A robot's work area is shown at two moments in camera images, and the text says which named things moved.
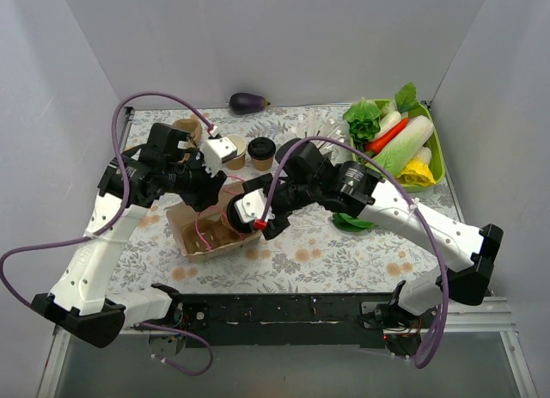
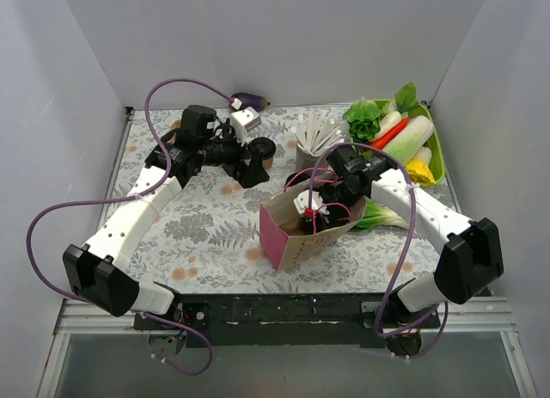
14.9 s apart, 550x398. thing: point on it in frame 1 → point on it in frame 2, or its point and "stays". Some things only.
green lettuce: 363,119 stays
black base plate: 279,321 stays
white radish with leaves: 406,101 stays
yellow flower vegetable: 418,170 stays
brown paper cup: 225,220 → 296,229
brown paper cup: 262,164 stays
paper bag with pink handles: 203,233 → 283,235
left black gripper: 208,188 → 247,165
